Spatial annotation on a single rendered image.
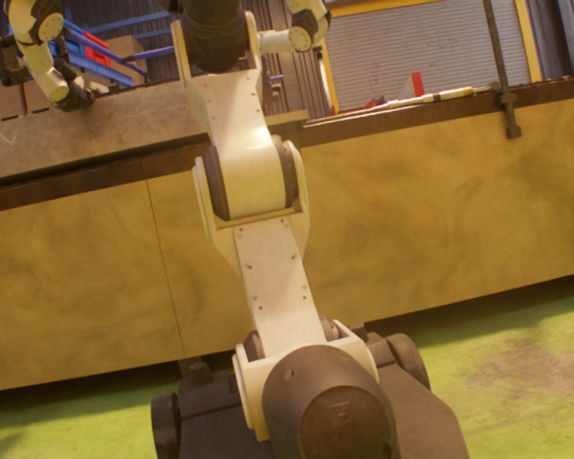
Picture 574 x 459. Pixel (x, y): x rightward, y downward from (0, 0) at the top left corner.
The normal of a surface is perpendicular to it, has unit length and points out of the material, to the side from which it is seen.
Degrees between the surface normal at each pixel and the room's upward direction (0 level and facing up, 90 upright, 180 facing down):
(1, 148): 80
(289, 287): 60
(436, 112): 90
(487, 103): 90
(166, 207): 90
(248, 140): 43
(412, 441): 0
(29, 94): 90
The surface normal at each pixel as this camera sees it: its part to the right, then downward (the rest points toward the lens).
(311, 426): -0.13, -0.36
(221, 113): 0.07, -0.51
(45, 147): 0.01, -0.11
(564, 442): -0.19, -0.98
